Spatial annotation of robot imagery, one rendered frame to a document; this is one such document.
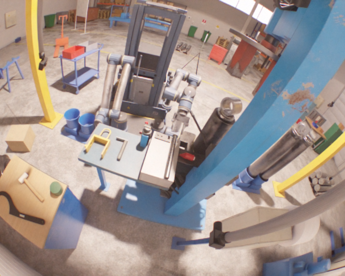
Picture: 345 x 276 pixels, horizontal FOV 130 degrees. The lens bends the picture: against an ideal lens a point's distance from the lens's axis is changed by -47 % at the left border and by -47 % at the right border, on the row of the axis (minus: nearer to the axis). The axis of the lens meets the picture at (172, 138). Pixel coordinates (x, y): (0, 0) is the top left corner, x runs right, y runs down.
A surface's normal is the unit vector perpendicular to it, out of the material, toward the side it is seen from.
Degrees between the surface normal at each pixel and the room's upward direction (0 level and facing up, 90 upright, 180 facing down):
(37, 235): 0
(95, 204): 0
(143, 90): 90
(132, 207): 0
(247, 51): 90
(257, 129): 90
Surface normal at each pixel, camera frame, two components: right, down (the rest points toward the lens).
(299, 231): -0.94, -0.31
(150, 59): 0.00, 0.76
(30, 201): 0.29, -0.62
